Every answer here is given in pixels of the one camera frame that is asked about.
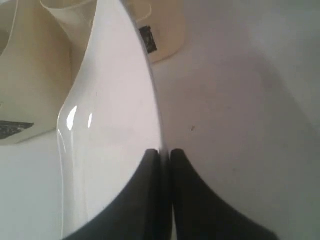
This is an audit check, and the white square plate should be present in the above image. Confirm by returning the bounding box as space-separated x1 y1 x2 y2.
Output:
57 0 173 240

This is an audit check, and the cream bin triangle mark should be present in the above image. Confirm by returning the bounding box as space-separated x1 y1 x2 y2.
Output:
0 0 72 145

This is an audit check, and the cream bin square mark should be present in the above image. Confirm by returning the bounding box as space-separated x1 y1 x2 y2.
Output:
40 0 186 63

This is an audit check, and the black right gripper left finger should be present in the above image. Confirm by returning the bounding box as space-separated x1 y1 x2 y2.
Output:
67 149 162 240

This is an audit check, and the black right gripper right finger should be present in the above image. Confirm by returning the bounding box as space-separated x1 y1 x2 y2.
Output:
170 149 278 240

